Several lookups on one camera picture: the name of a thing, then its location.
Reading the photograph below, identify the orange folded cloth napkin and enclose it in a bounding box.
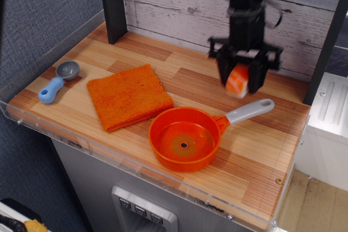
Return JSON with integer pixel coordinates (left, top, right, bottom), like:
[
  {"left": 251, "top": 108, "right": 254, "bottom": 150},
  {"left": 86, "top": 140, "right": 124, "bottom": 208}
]
[{"left": 87, "top": 64, "right": 174, "bottom": 132}]

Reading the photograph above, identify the white plastic ridged block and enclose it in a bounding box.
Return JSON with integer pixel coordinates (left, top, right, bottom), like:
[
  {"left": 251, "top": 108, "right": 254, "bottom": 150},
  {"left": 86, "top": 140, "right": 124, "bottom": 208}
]
[{"left": 294, "top": 73, "right": 347, "bottom": 191}]

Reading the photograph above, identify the black yellow object bottom left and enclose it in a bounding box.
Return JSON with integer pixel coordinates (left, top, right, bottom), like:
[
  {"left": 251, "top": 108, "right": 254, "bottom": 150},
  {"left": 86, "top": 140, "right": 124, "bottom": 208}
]
[{"left": 1, "top": 198, "right": 49, "bottom": 232}]

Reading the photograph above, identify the black left upright post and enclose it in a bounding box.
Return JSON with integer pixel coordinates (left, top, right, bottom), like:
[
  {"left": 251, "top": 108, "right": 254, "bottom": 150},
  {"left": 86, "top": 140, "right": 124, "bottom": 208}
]
[{"left": 102, "top": 0, "right": 128, "bottom": 44}]

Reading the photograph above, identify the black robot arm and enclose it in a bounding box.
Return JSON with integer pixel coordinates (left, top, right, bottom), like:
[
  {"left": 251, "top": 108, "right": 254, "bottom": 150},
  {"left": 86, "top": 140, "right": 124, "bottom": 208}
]
[{"left": 209, "top": 0, "right": 283, "bottom": 98}]

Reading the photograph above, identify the orange toy pan grey handle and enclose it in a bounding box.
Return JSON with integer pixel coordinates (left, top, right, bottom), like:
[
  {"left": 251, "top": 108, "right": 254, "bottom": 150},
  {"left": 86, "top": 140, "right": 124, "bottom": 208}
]
[{"left": 148, "top": 99, "right": 275, "bottom": 172}]

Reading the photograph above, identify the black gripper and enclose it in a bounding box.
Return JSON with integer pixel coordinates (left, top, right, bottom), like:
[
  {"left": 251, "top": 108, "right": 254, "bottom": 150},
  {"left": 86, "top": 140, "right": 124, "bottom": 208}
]
[{"left": 208, "top": 11, "right": 283, "bottom": 93}]

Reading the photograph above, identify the clear acrylic table guard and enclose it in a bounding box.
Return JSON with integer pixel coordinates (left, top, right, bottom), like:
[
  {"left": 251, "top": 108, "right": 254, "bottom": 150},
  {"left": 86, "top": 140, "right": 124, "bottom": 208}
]
[{"left": 1, "top": 11, "right": 309, "bottom": 231}]

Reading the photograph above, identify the black right upright post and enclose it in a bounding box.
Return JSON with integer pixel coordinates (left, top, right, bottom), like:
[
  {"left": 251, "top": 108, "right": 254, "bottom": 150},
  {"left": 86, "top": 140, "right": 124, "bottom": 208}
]
[{"left": 303, "top": 0, "right": 347, "bottom": 105}]

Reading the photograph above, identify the silver dispenser button panel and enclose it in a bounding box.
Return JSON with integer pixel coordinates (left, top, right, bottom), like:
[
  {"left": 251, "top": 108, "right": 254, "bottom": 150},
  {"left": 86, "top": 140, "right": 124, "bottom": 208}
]
[{"left": 111, "top": 186, "right": 179, "bottom": 231}]

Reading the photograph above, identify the black upright post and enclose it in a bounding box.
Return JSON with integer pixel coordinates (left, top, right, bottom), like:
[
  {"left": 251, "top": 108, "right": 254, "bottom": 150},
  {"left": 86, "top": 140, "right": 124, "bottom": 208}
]
[
  {"left": 303, "top": 0, "right": 347, "bottom": 105},
  {"left": 102, "top": 0, "right": 128, "bottom": 44}
]

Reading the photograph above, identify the blue grey toy scoop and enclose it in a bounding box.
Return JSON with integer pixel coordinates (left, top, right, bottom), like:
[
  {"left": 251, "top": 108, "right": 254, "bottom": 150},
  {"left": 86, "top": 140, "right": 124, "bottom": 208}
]
[{"left": 38, "top": 61, "right": 80, "bottom": 104}]

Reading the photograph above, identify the grey toy fridge cabinet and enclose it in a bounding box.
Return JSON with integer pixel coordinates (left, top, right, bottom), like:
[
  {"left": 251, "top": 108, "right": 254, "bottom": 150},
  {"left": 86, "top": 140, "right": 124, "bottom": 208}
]
[{"left": 53, "top": 140, "right": 248, "bottom": 231}]

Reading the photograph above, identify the salmon nigiri sushi toy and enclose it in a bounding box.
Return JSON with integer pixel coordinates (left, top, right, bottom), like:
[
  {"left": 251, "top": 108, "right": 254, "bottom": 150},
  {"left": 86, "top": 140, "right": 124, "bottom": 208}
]
[{"left": 225, "top": 64, "right": 248, "bottom": 98}]

